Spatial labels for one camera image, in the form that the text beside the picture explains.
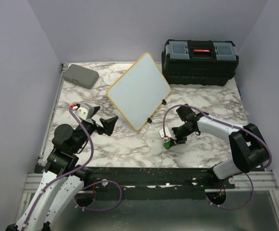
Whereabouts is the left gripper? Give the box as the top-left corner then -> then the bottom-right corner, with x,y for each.
72,106 -> 118,153

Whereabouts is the green whiteboard eraser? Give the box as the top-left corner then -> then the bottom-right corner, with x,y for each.
163,141 -> 173,149

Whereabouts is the yellow framed whiteboard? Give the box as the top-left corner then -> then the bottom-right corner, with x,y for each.
106,52 -> 171,131

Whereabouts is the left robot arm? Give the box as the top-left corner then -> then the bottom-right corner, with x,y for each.
6,103 -> 118,231

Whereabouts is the grey plastic case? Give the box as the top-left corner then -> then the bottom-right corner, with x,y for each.
63,64 -> 99,89

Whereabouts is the black plastic toolbox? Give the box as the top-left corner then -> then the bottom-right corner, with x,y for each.
161,39 -> 239,86

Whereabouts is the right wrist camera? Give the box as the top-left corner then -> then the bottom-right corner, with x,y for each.
159,127 -> 175,141

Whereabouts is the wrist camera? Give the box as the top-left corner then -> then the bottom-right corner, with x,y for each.
159,127 -> 175,141
71,103 -> 94,121

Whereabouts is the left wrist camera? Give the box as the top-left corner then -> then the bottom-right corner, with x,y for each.
71,103 -> 94,121

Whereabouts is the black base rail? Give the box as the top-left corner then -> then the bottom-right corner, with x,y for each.
75,167 -> 235,201

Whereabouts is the aluminium frame rail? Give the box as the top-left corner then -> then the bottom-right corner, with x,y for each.
11,63 -> 279,231

